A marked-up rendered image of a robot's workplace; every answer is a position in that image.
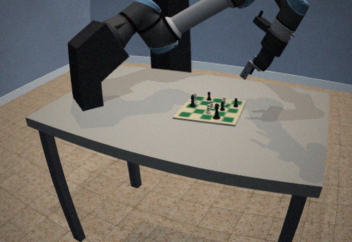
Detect green and cream chessboard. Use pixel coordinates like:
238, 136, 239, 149
173, 95, 246, 127

